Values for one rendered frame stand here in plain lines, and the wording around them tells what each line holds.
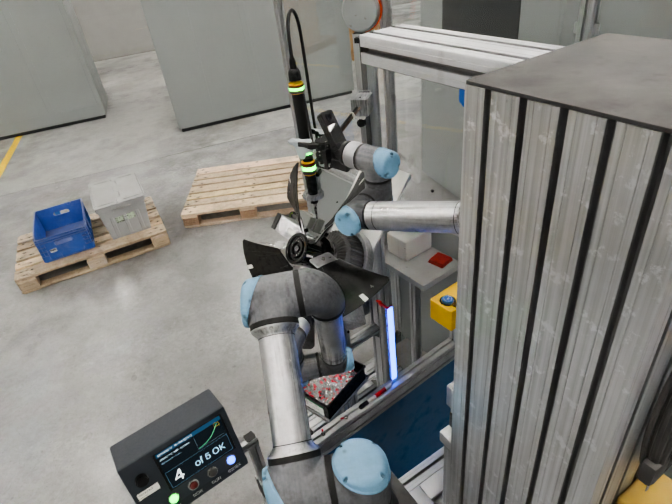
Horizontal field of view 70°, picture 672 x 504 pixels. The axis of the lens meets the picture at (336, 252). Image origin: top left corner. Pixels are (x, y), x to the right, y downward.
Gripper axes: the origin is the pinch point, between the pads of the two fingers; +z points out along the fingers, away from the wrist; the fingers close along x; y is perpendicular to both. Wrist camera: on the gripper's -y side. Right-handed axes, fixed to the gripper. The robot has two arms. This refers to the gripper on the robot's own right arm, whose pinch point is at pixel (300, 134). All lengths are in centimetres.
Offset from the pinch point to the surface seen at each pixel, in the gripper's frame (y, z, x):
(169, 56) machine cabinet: 67, 496, 223
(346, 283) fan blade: 47, -17, -5
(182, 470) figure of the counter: 49, -30, -78
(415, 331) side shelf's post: 125, -1, 54
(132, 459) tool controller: 41, -26, -85
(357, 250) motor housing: 52, -2, 17
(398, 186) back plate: 34, -6, 39
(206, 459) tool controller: 50, -32, -72
